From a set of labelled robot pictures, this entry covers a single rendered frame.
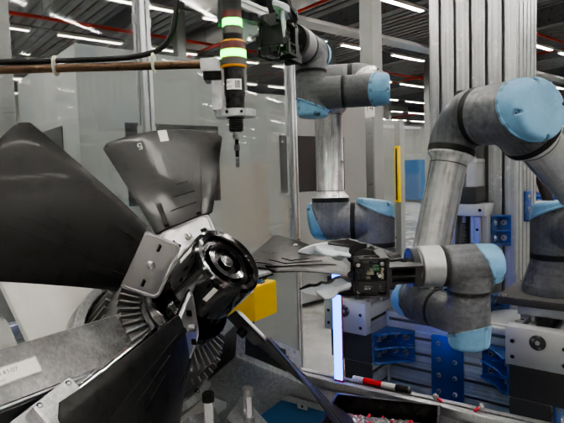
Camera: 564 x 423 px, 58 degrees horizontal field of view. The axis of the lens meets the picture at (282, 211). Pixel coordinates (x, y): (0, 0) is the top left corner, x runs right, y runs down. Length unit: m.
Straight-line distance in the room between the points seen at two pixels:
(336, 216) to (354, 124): 4.08
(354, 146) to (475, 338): 4.68
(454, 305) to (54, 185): 0.69
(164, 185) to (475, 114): 0.59
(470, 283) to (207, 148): 0.54
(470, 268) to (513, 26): 0.85
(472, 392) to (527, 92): 0.83
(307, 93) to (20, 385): 0.82
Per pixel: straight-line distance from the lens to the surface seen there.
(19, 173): 0.75
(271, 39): 1.06
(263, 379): 0.96
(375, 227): 1.52
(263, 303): 1.32
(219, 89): 0.87
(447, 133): 1.08
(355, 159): 5.56
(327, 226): 1.53
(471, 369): 1.48
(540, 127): 1.01
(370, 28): 7.92
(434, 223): 1.06
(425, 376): 1.54
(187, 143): 1.00
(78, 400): 0.56
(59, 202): 0.74
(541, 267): 1.38
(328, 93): 1.19
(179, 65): 0.90
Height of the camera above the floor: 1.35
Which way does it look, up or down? 4 degrees down
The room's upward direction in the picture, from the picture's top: 2 degrees counter-clockwise
